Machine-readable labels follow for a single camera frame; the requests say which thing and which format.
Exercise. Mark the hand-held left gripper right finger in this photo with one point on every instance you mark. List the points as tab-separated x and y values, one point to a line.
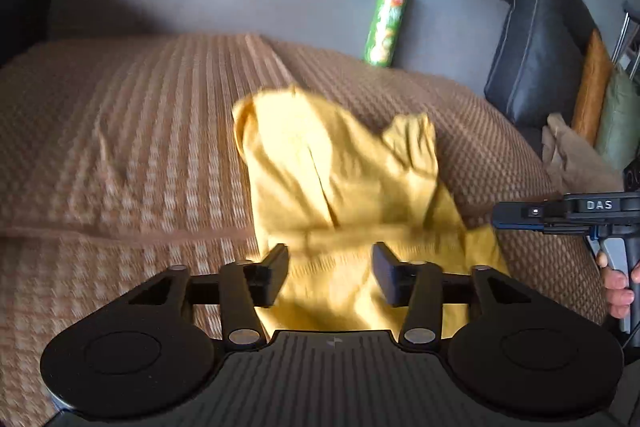
386	277

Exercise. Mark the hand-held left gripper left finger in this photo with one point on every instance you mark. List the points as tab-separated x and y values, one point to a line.
275	272

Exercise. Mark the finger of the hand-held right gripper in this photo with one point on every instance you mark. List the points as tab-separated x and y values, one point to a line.
525	213

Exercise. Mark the yellow t-shirt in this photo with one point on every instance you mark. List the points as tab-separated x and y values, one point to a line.
325	167

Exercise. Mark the person's right hand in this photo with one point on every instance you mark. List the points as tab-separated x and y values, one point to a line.
617	294

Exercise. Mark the beige cloth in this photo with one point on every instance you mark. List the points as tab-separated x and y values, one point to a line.
575	157

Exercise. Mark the woven rattan seat mat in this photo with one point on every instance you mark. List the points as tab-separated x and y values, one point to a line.
125	132
475	147

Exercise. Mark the green cushion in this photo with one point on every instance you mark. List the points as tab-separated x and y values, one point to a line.
620	122

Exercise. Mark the orange cushion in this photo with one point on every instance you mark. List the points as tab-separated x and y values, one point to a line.
592	87

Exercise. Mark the black leather cushion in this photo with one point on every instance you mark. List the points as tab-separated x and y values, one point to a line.
540	42

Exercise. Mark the green chip can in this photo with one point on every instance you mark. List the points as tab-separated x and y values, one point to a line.
386	22

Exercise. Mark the metal frame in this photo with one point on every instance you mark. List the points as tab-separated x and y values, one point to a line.
627	37

